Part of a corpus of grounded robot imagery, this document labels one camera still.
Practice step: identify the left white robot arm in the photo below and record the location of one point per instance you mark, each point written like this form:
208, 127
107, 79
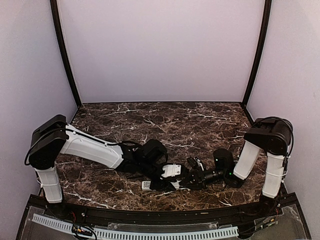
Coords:
56, 137

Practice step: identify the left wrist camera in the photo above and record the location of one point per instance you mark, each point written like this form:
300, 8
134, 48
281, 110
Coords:
173, 171

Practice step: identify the left black frame post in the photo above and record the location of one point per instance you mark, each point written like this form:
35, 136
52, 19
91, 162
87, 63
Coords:
63, 52

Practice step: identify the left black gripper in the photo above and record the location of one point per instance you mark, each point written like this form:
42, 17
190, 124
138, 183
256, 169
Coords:
155, 186

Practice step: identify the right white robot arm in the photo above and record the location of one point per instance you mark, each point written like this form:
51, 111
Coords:
272, 135

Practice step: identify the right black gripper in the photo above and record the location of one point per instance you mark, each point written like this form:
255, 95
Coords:
199, 179

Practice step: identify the black frame post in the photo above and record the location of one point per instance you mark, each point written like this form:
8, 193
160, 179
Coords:
258, 53
63, 52

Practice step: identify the right black frame post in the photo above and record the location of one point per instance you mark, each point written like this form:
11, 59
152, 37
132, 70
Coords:
258, 53

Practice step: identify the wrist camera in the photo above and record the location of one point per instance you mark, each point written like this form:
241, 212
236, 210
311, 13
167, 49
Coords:
173, 171
196, 164

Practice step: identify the white remote control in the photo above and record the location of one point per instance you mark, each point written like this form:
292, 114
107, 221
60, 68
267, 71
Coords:
166, 186

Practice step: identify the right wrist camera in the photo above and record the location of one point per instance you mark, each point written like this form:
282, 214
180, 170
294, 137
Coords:
196, 164

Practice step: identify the black front rail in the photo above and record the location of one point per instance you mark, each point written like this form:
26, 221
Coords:
102, 216

